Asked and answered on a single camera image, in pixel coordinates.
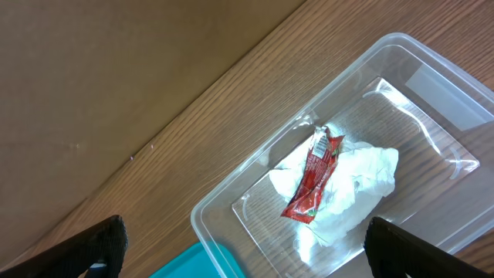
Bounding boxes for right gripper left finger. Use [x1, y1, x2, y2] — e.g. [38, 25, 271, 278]
[1, 215, 128, 278]

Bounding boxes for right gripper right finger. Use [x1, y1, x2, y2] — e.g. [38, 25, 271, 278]
[364, 217, 493, 278]

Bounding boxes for white napkin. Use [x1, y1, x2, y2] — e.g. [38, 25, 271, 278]
[269, 133, 399, 263]

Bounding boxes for red snack wrapper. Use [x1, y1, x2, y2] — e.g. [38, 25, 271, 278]
[281, 126, 344, 224]

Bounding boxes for teal plastic tray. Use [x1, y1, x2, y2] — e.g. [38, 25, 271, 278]
[150, 242, 245, 278]

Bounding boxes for clear plastic bin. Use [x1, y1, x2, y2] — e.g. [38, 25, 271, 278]
[191, 33, 493, 277]

